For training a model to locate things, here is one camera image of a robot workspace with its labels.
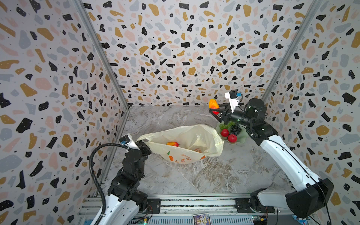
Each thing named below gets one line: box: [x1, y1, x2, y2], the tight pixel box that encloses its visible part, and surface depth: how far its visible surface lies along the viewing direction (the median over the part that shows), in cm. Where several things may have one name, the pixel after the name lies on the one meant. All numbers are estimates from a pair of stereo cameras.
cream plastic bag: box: [136, 124, 225, 165], surface depth 73 cm
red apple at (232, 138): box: [227, 134, 238, 144], surface depth 95 cm
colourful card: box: [192, 212, 212, 225], surface depth 70 cm
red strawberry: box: [165, 141, 180, 147], surface depth 97 cm
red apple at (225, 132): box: [220, 128, 230, 137], surface depth 102 cm
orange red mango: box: [208, 98, 220, 110], surface depth 65 cm
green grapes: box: [219, 121, 236, 130], surface depth 105 cm
